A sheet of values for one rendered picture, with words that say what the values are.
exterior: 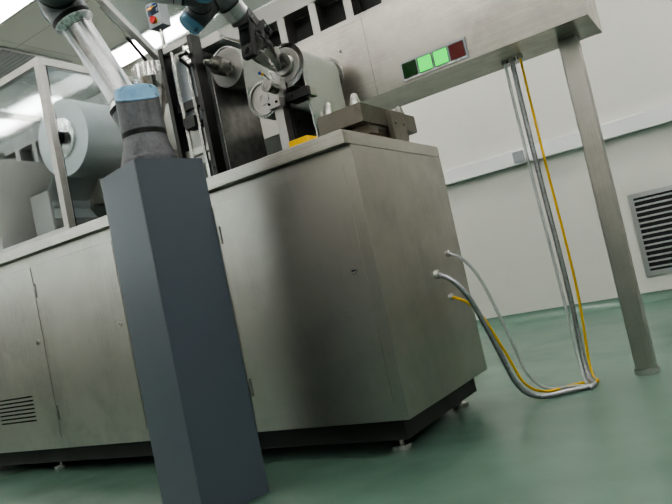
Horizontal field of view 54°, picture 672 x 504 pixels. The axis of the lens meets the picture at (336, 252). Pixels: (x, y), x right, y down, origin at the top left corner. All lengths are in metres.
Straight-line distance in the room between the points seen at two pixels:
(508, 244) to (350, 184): 2.97
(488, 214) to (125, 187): 3.34
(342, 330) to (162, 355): 0.50
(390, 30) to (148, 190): 1.17
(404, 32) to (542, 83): 2.34
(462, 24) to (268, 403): 1.40
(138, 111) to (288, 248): 0.56
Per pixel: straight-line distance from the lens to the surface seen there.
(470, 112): 4.81
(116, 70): 2.04
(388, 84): 2.45
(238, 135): 2.50
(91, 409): 2.66
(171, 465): 1.79
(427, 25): 2.43
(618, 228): 2.33
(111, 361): 2.52
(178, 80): 2.44
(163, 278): 1.67
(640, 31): 4.63
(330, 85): 2.37
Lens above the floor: 0.48
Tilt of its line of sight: 3 degrees up
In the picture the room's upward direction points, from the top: 12 degrees counter-clockwise
